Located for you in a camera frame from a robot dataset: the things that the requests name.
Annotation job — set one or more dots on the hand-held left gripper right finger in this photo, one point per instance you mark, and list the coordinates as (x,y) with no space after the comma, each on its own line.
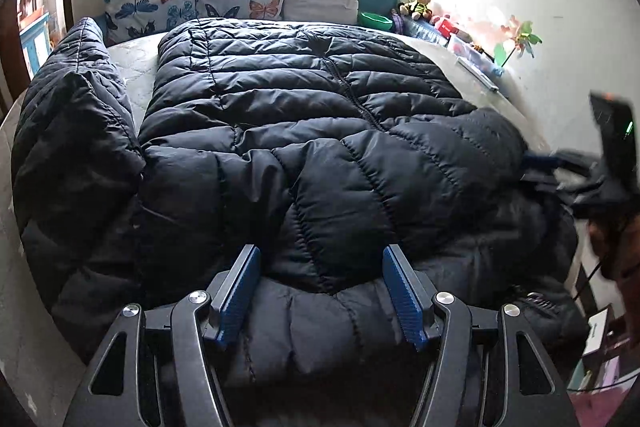
(402,297)

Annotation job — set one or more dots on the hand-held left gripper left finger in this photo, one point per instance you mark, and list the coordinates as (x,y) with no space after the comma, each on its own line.
(239,292)

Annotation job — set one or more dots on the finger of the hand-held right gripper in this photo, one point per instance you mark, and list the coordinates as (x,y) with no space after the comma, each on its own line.
(542,159)

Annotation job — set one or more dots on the black puffer jacket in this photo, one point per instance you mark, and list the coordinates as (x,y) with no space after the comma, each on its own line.
(300,132)

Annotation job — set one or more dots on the colourful pinwheel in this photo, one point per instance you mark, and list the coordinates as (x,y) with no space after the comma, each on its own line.
(520,39)

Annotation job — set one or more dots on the red box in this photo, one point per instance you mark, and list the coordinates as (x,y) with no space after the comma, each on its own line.
(447,27)

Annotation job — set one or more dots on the pink plush toy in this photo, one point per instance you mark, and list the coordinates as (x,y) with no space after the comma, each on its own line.
(439,13)

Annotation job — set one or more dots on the white box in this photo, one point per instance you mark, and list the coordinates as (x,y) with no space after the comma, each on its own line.
(596,332)

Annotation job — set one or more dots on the brown bear plush toy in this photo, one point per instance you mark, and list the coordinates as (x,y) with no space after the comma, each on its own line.
(422,7)

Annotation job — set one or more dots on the green bowl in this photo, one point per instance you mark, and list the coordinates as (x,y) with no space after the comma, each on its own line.
(376,22)

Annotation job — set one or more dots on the grey star print mattress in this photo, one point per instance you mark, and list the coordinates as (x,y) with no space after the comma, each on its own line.
(131,57)

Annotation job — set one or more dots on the blue cabinet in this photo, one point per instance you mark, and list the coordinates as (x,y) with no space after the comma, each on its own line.
(35,47)

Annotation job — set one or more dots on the brown door frame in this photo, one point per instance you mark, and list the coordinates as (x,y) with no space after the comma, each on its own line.
(10,52)

